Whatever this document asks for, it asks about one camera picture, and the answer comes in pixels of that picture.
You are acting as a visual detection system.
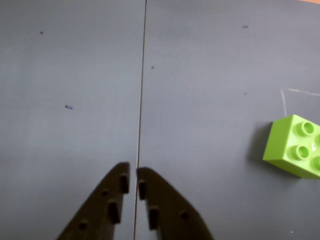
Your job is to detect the green lego block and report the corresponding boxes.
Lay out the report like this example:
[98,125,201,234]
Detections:
[262,114,320,180]

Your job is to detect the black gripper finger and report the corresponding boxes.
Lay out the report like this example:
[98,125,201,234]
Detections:
[55,162,131,240]
[136,166,216,240]

